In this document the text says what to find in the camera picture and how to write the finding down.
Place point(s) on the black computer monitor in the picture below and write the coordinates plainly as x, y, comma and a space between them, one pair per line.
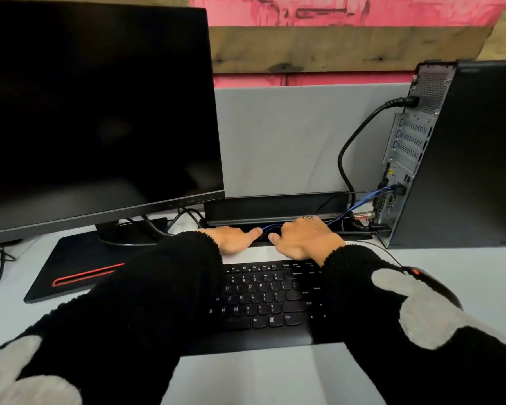
97, 122

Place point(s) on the long weathered wooden plank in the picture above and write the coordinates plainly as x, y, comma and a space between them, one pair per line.
350, 48

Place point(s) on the black desktop tower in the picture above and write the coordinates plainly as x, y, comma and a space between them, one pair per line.
464, 164

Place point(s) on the plain brown cardboard sheet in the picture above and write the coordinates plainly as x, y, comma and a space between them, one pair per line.
504, 37

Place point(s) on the black mouse with red wheel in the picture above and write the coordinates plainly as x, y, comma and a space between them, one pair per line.
436, 284

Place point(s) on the white desk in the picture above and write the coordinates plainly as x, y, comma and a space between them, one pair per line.
257, 375

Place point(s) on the person's right hand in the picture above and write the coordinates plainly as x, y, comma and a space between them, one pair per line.
303, 240

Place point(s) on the person's left forearm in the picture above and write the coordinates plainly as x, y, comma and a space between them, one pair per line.
101, 333

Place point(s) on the person's left hand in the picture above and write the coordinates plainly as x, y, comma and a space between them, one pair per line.
234, 239

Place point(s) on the person's right forearm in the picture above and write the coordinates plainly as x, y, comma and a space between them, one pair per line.
426, 333

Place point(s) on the black keyboard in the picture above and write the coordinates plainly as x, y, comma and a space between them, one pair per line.
270, 303

